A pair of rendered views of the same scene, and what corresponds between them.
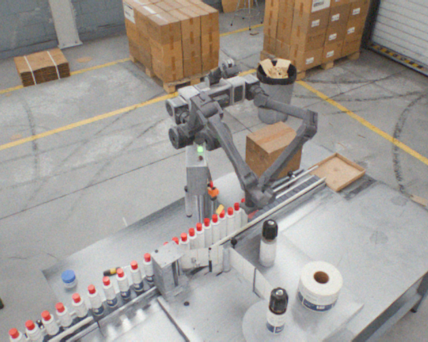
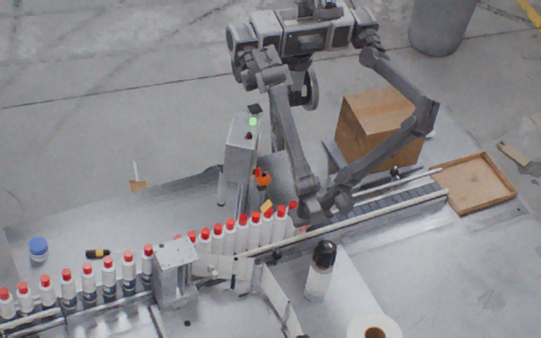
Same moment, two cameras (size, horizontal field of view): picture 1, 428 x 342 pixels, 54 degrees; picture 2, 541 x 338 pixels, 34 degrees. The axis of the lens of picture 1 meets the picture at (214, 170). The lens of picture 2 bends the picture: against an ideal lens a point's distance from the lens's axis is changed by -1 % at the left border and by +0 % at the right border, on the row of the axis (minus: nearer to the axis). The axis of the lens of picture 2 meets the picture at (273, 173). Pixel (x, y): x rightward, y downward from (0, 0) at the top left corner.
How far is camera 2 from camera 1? 106 cm
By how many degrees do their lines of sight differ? 9
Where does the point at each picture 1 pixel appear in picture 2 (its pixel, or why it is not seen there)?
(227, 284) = (249, 312)
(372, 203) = (505, 247)
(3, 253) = not seen: outside the picture
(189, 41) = not seen: outside the picture
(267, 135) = (376, 103)
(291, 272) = (343, 318)
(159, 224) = (180, 201)
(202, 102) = (267, 62)
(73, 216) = (56, 140)
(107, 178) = (122, 88)
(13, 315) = not seen: outside the picture
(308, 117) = (423, 108)
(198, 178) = (240, 162)
